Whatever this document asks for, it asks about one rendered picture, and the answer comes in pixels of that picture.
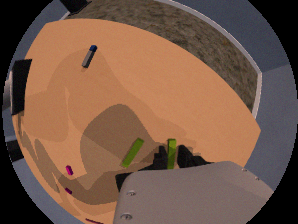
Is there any lime green rod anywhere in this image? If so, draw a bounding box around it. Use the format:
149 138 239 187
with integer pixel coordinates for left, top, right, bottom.
122 138 144 168
167 139 177 169

